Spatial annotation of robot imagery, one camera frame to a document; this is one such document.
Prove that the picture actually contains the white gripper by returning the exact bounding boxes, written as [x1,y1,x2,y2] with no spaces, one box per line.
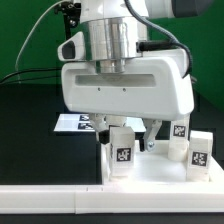
[62,49,194,152]

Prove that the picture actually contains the white square tabletop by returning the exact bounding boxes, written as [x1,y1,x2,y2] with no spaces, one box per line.
[101,140,224,184]

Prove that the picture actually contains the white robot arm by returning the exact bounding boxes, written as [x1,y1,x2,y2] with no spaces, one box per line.
[58,0,214,150]

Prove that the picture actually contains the white sheet with tags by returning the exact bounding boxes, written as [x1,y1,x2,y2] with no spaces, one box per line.
[54,114,145,132]

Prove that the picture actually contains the white L-shaped fence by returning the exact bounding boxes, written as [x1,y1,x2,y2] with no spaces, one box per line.
[0,161,224,214]

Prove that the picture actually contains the black cables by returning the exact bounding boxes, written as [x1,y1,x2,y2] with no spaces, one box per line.
[0,66,64,86]

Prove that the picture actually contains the black camera stand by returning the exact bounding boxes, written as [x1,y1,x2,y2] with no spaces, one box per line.
[54,2,81,39]

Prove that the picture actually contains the white cable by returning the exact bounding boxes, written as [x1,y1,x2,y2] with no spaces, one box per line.
[14,0,72,84]

